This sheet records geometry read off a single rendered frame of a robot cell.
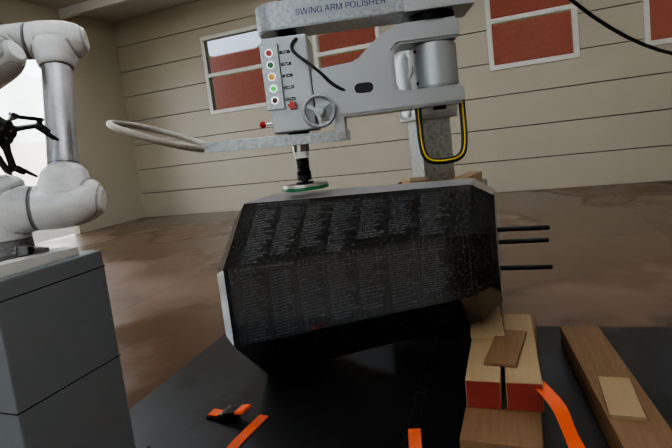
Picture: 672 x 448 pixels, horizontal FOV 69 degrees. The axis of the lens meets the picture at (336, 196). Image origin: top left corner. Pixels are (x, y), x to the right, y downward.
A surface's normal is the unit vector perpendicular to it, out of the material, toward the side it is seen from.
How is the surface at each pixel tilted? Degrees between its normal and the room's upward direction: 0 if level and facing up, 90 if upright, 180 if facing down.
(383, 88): 90
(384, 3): 90
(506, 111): 90
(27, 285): 90
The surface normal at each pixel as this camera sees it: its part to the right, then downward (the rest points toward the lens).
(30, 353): 0.93, -0.07
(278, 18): -0.06, 0.11
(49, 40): 0.24, -0.12
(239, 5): -0.35, 0.14
